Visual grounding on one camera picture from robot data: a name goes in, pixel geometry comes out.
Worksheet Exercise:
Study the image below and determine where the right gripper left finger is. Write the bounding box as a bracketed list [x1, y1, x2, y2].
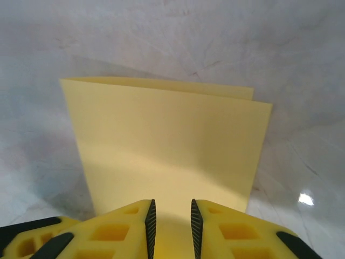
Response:
[31, 199, 157, 259]

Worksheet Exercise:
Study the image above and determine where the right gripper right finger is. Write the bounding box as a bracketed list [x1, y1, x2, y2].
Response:
[190, 199, 321, 259]

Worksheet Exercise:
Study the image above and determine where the yellow paper sheet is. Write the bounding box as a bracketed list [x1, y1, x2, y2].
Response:
[59, 76, 273, 259]

